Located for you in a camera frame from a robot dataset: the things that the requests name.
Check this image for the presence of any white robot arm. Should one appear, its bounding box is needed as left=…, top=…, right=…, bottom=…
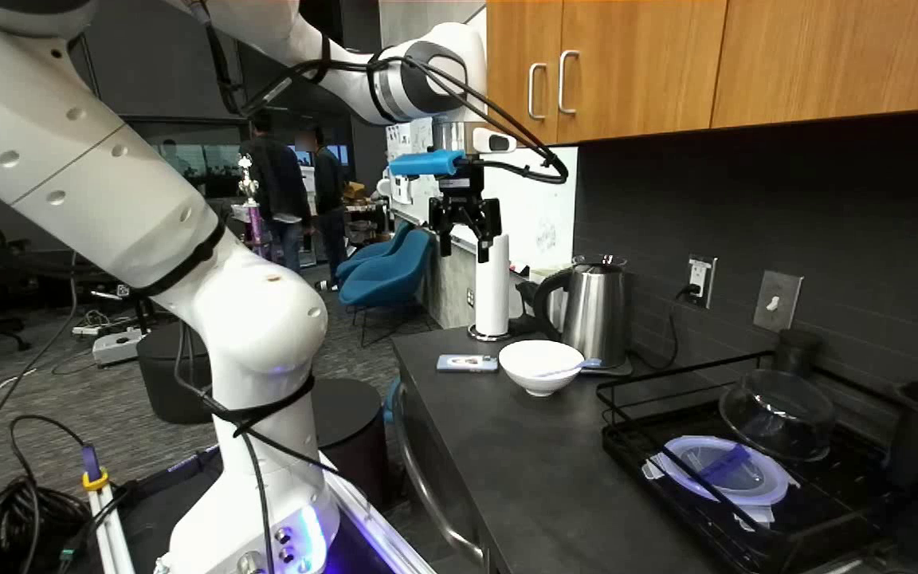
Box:
left=0, top=0, right=343, bottom=574

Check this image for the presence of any blue white plate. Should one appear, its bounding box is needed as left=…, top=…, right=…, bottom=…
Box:
left=642, top=433, right=793, bottom=525

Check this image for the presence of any wooden cupboard door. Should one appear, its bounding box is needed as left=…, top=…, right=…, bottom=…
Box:
left=554, top=0, right=726, bottom=144
left=488, top=0, right=566, bottom=139

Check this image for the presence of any grey light switch plate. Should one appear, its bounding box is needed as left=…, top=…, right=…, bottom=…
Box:
left=752, top=272, right=805, bottom=330

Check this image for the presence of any blue chair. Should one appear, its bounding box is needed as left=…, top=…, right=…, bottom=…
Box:
left=338, top=227, right=434, bottom=310

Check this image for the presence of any black dish rack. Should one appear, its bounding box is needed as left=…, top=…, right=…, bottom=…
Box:
left=596, top=350, right=897, bottom=574

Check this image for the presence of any black round bin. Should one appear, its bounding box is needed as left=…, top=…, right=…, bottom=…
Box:
left=312, top=378, right=388, bottom=503

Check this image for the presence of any black cable bundle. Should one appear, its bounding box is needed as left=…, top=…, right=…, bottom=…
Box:
left=0, top=411, right=103, bottom=574

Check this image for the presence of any white ceramic bowl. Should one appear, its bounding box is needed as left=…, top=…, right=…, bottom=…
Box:
left=499, top=341, right=584, bottom=399

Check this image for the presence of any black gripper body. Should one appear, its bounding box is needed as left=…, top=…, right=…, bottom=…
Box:
left=430, top=152, right=501, bottom=236

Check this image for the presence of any glass bowl in rack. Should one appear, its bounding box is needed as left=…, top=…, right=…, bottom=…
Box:
left=717, top=365, right=840, bottom=463

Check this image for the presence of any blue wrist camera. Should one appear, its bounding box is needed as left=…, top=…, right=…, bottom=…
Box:
left=388, top=150, right=466, bottom=178

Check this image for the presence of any person in dark clothes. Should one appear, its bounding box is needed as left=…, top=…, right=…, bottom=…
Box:
left=248, top=112, right=310, bottom=272

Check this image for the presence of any stainless steel electric kettle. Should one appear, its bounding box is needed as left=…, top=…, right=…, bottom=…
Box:
left=533, top=256, right=627, bottom=368

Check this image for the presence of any robot base with lights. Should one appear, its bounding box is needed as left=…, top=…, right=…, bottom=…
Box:
left=90, top=459, right=436, bottom=574

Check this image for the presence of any white whiteboard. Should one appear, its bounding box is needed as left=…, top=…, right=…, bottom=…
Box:
left=384, top=116, right=579, bottom=278

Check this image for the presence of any white paper towel roll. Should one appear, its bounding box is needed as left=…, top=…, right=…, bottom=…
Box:
left=473, top=236, right=511, bottom=341

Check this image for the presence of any white wall outlet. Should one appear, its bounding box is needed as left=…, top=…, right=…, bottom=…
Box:
left=690, top=259, right=717, bottom=310

